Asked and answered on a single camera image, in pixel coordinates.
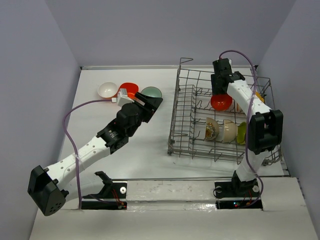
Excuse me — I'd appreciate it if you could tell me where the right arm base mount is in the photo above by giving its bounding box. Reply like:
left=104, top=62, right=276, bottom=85
left=212, top=174, right=263, bottom=210

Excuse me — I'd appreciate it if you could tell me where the orange round bowl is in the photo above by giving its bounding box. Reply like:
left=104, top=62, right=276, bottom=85
left=210, top=94, right=233, bottom=111

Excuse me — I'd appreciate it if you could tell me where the orange square bowl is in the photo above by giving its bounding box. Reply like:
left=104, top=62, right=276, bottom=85
left=118, top=82, right=139, bottom=99

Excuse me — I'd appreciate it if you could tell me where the beige painted ceramic bowl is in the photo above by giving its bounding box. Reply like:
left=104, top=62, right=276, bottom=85
left=204, top=117, right=220, bottom=141

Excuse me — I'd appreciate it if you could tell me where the small white bowl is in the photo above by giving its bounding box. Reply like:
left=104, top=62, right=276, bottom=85
left=97, top=82, right=118, bottom=99

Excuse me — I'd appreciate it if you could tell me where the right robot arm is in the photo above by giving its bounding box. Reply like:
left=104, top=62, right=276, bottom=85
left=211, top=58, right=284, bottom=199

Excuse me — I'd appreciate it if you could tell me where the red white patterned bowl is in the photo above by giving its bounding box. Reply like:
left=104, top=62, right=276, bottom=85
left=234, top=102, right=243, bottom=113

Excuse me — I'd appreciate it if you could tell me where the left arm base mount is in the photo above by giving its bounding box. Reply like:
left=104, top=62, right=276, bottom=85
left=81, top=171, right=128, bottom=211

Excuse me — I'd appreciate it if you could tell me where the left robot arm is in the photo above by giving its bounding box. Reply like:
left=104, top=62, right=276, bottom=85
left=27, top=92, right=163, bottom=217

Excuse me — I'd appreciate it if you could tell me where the pale green ceramic bowl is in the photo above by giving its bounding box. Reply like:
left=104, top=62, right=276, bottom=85
left=141, top=86, right=163, bottom=98

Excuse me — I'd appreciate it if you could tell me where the grey wire dish rack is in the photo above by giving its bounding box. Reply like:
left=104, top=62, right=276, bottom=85
left=167, top=57, right=283, bottom=166

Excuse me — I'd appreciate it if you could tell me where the lime green bowl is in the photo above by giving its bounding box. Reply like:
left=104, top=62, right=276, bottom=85
left=236, top=122, right=247, bottom=145

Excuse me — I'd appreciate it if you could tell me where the yellow bowl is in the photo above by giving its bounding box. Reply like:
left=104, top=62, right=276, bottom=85
left=255, top=91, right=265, bottom=103

